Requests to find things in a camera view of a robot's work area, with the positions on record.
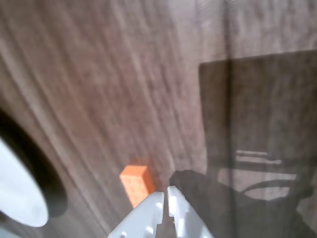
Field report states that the white round plate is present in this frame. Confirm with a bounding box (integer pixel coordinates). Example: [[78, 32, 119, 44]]
[[0, 137, 49, 228]]

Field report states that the orange lego block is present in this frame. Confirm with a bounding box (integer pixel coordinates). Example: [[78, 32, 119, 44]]
[[119, 165, 157, 208]]

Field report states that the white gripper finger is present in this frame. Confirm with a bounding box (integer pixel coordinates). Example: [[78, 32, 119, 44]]
[[167, 185, 214, 238], [106, 191, 165, 238]]

